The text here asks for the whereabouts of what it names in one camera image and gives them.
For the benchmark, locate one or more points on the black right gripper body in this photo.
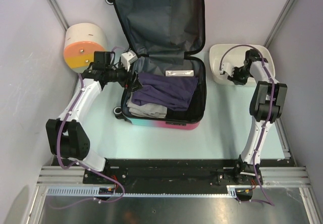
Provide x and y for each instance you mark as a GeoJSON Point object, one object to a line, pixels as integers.
{"type": "Point", "coordinates": [240, 76]}

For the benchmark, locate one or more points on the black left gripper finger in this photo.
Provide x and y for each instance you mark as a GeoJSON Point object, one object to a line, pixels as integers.
{"type": "Point", "coordinates": [136, 86]}
{"type": "Point", "coordinates": [135, 78]}

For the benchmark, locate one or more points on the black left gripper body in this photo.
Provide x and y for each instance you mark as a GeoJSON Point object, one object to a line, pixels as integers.
{"type": "Point", "coordinates": [122, 75]}

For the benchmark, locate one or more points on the grey garment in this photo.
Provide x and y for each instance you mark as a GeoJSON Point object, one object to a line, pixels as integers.
{"type": "Point", "coordinates": [149, 110]}

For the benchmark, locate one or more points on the white rectangular plastic basin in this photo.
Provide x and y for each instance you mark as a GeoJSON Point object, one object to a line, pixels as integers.
{"type": "Point", "coordinates": [223, 58]}

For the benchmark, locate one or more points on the purple garment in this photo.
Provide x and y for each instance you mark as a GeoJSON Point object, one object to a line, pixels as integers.
{"type": "Point", "coordinates": [174, 93]}

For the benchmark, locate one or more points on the pink and teal kids suitcase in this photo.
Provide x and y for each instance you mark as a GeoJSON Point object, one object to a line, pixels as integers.
{"type": "Point", "coordinates": [165, 35]}

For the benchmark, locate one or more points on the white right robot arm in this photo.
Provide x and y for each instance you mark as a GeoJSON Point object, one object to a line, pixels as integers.
{"type": "Point", "coordinates": [266, 107]}

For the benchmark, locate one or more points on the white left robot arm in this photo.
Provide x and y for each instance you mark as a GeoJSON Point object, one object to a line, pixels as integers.
{"type": "Point", "coordinates": [66, 136]}

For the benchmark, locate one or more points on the cream and orange drawer box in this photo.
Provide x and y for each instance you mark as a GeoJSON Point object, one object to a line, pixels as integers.
{"type": "Point", "coordinates": [81, 41]}

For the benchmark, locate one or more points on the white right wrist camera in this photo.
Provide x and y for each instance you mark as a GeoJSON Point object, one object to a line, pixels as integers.
{"type": "Point", "coordinates": [227, 68]}

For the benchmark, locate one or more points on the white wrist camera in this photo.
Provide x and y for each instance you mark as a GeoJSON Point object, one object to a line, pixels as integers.
{"type": "Point", "coordinates": [127, 58]}
{"type": "Point", "coordinates": [227, 68]}

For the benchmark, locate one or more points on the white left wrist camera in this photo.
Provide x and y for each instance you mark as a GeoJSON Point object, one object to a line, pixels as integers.
{"type": "Point", "coordinates": [127, 58]}

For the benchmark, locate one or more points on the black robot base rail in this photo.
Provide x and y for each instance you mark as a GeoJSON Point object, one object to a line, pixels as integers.
{"type": "Point", "coordinates": [219, 172]}

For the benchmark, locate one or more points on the white slotted cable duct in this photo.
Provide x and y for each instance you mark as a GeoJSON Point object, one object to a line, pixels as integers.
{"type": "Point", "coordinates": [221, 192]}

